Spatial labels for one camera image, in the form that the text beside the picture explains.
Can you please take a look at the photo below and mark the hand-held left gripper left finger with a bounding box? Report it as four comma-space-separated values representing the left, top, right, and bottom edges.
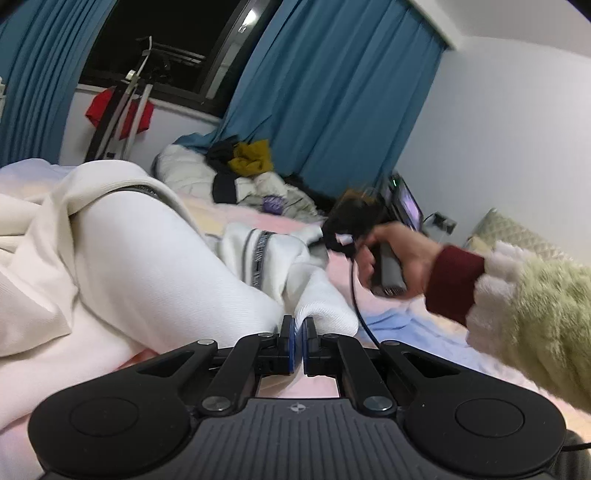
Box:
122, 316, 296, 414

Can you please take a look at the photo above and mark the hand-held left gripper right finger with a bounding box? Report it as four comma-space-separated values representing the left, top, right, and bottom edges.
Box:
302, 318, 467, 414

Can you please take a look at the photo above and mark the white sweatshirt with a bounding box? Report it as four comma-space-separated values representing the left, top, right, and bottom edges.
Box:
0, 182, 361, 444

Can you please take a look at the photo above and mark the person's right forearm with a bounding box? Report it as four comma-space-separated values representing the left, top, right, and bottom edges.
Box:
425, 240, 591, 411

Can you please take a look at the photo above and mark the metal clothes rack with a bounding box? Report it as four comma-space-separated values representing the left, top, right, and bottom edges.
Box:
85, 37, 208, 162

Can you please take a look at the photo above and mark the person's right hand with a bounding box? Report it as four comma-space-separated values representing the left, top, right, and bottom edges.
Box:
358, 222, 446, 303

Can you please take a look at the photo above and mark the laptop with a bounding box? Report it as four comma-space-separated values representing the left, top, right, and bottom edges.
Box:
385, 173, 426, 232

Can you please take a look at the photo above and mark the beige cloth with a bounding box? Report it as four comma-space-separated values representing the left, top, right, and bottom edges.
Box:
235, 173, 324, 217

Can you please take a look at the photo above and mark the pastel pink bed blanket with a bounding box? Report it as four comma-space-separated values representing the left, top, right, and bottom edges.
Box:
0, 157, 591, 480

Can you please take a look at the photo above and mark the mustard yellow cloth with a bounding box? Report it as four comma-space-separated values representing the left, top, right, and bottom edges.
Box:
228, 141, 273, 178

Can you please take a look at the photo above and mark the blue curtain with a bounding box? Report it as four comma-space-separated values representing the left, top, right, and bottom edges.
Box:
0, 0, 123, 167
178, 0, 451, 199

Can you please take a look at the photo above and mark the black cloth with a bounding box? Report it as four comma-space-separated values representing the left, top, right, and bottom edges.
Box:
205, 138, 245, 204

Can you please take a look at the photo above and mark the quilted beige cushion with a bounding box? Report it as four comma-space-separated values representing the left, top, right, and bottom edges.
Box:
466, 208, 566, 261

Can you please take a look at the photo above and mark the white quilted jacket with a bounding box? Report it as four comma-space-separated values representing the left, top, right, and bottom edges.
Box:
154, 143, 222, 192

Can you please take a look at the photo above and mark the dark window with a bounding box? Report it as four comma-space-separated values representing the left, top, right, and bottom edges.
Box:
78, 0, 284, 116

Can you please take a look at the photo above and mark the cream knit garment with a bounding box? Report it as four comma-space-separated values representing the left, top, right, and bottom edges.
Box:
0, 159, 206, 358

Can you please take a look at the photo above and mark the red cloth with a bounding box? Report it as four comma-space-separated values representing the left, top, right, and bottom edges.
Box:
85, 88, 155, 134

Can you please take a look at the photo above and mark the wall socket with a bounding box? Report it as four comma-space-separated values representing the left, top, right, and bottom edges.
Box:
431, 212, 458, 234

